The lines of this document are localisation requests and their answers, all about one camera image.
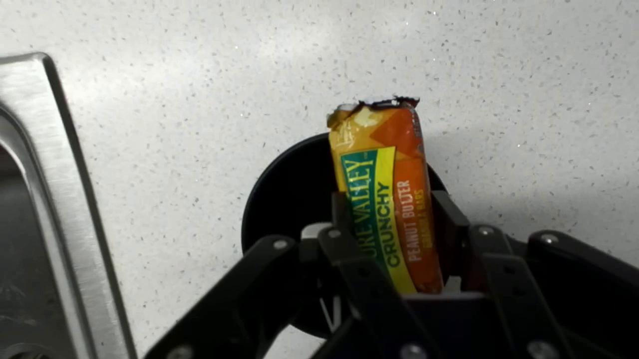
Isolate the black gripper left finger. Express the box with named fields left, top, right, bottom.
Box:
left=144, top=193, right=413, bottom=359

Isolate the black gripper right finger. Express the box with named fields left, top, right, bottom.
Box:
left=433, top=190, right=639, bottom=359

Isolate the orange granola bar packet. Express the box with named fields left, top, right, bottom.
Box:
left=327, top=98, right=443, bottom=295

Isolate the stainless steel double sink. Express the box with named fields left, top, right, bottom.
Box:
left=0, top=52, right=136, bottom=359

